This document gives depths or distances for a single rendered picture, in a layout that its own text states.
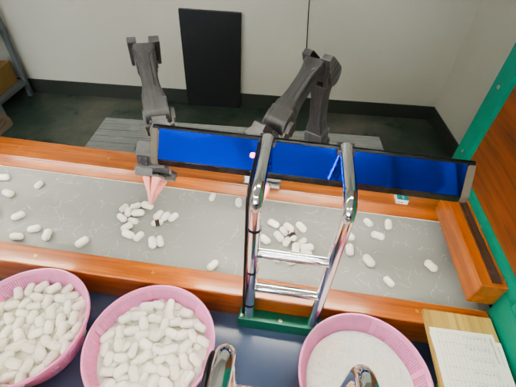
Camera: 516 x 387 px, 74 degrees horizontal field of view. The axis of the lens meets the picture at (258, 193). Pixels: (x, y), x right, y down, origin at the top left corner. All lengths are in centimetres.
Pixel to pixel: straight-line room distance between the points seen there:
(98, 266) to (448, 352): 81
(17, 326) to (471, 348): 97
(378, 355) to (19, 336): 77
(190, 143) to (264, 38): 218
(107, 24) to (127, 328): 253
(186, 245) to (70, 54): 255
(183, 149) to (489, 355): 76
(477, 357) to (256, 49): 244
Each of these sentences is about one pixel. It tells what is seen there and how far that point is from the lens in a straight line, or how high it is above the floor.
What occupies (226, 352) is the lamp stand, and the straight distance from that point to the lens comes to 40.
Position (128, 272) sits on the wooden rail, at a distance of 90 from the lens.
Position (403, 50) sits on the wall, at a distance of 298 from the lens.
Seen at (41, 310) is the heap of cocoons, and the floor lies 72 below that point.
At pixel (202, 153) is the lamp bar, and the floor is 108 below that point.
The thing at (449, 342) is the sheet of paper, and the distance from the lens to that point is 88.
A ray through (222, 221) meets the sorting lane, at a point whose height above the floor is 74.
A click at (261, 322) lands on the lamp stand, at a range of 86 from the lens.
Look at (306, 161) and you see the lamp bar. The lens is 66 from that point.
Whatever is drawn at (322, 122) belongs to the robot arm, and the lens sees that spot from 121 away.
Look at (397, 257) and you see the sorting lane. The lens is 101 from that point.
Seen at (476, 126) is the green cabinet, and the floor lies 100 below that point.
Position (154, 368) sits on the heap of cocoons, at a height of 74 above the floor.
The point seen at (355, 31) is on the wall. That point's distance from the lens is 284.
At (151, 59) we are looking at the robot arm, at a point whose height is 108.
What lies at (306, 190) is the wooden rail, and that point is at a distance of 108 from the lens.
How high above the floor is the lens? 148
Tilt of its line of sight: 43 degrees down
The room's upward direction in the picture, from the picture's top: 4 degrees clockwise
